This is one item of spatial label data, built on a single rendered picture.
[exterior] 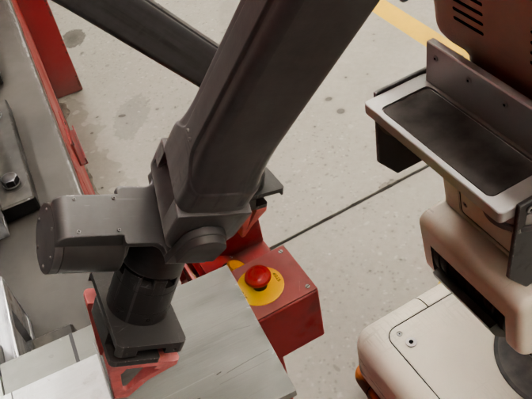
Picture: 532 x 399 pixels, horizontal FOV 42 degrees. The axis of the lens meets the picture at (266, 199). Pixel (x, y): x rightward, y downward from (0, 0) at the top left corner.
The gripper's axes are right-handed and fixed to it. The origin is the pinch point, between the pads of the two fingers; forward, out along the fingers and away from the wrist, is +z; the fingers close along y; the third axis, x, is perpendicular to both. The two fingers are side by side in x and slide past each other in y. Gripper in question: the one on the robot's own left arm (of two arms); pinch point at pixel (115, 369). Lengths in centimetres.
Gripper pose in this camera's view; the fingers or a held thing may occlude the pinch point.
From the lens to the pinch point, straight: 72.6
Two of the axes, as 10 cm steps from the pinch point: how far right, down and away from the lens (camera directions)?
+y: 4.1, 6.1, -6.8
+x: 8.5, 0.2, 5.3
